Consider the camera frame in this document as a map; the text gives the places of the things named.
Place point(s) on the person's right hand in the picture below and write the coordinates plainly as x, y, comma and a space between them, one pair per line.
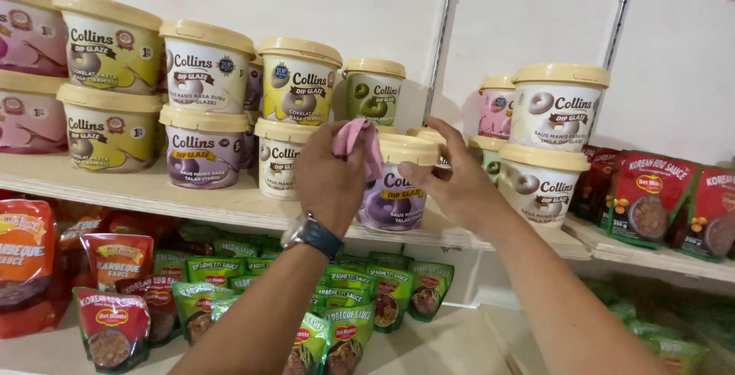
465, 191

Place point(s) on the person's left hand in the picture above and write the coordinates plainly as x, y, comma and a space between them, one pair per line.
327, 185

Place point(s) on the person's left fingers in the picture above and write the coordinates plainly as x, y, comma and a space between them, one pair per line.
318, 142

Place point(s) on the pink cleaning cloth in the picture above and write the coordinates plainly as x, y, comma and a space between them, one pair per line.
359, 142

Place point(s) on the purple label glaze tub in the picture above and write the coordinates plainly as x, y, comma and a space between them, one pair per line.
393, 205

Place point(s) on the rows of cream-lidded tubs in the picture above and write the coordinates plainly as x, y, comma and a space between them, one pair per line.
206, 71

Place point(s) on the light wooden shelf board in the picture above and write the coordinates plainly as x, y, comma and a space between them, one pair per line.
436, 346
172, 194
643, 257

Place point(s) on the group of green sauce pouches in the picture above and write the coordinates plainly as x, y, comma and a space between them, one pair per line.
367, 292
672, 340

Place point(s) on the red sauce pouch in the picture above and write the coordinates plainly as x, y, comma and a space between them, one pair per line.
594, 185
112, 329
161, 309
652, 203
715, 220

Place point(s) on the small orange-red sauce pouch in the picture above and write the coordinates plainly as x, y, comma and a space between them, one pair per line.
118, 263

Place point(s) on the heap of orange-red pouches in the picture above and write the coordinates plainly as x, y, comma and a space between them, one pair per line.
92, 223

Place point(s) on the large orange sauce pouch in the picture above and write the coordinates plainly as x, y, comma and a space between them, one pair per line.
26, 254

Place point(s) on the metal shelf wall rail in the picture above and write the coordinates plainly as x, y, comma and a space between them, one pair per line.
614, 30
440, 42

